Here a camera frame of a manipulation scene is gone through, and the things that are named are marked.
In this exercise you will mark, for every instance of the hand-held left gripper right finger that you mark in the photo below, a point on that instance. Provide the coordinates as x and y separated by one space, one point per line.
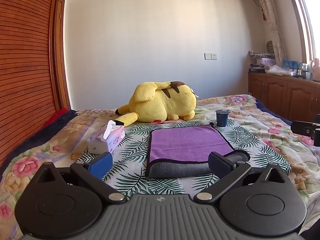
220 164

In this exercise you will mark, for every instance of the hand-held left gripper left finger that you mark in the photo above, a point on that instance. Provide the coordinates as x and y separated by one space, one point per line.
101 165

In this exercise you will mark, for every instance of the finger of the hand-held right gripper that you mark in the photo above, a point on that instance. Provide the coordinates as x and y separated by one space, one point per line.
303 129

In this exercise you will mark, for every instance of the purple and grey towel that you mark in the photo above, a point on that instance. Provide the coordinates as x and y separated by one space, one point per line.
187 141

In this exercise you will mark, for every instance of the pink tissue box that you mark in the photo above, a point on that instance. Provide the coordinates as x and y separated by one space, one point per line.
113 137

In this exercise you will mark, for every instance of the leaf print cloth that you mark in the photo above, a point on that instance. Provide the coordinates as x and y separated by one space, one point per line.
135 140

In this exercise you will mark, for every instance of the wooden cabinet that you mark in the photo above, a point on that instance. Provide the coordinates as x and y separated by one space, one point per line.
282 92

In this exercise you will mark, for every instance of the dark blue cup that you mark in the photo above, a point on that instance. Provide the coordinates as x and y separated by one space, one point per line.
222 118

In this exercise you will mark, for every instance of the dark small bottles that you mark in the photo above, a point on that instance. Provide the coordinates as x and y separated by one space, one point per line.
303 72

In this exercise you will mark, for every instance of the beige bottle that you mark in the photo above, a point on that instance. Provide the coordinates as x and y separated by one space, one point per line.
316 68

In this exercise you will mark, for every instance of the white plastic bag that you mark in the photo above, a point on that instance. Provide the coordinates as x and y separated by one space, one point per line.
278 70

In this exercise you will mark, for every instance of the red cloth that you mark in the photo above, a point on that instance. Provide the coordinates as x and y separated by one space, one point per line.
56 117

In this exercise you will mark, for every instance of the blue box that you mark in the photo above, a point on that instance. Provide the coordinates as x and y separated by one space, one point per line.
290 65

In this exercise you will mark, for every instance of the dark blue bed sheet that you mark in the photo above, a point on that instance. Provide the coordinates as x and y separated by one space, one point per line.
37 137

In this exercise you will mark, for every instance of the stack of boxes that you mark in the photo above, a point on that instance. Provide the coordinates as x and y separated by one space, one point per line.
261 62

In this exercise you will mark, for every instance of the yellow plush toy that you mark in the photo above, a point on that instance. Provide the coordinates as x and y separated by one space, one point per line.
160 100

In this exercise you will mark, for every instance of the grey hand fan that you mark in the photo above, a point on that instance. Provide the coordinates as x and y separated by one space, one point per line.
270 46

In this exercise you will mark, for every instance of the beige patterned curtain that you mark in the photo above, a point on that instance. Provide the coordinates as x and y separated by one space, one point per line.
273 25

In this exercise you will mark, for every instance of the window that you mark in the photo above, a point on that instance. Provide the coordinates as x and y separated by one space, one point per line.
311 17

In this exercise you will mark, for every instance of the wooden slatted wardrobe door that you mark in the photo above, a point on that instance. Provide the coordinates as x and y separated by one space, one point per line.
25 67

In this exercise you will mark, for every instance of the white wall socket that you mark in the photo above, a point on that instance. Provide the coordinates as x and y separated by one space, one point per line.
210 56

